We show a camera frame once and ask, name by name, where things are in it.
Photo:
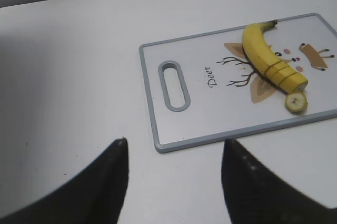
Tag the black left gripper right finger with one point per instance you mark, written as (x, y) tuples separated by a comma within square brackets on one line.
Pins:
[(254, 194)]

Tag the white deer cutting board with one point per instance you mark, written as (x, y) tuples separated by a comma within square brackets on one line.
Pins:
[(201, 90)]

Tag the yellow banana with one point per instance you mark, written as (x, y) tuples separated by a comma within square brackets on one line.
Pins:
[(267, 63)]

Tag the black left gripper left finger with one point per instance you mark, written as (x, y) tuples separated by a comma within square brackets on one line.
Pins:
[(95, 195)]

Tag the loose banana end slice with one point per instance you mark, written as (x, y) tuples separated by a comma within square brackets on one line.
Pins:
[(296, 102)]

